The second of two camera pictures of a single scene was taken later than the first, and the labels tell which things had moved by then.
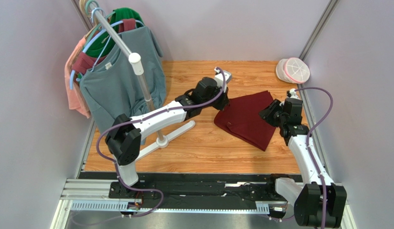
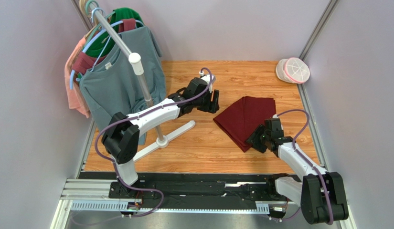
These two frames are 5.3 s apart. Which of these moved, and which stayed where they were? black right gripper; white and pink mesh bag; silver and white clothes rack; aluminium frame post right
Moved: black right gripper
Stayed: white and pink mesh bag; aluminium frame post right; silver and white clothes rack
